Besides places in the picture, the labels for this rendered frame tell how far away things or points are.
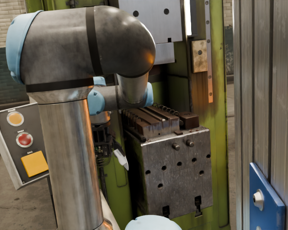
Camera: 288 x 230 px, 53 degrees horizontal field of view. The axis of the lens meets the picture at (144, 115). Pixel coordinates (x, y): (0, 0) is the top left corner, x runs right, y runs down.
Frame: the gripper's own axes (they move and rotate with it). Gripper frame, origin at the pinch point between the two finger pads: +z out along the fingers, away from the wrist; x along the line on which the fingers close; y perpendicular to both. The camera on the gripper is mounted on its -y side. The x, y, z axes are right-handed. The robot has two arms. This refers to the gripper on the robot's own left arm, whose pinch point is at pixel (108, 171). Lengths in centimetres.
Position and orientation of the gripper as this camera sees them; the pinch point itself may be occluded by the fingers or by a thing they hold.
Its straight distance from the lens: 111.1
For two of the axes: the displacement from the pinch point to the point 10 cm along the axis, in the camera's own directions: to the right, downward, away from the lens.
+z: 1.0, 9.6, 2.6
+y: -0.7, 2.7, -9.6
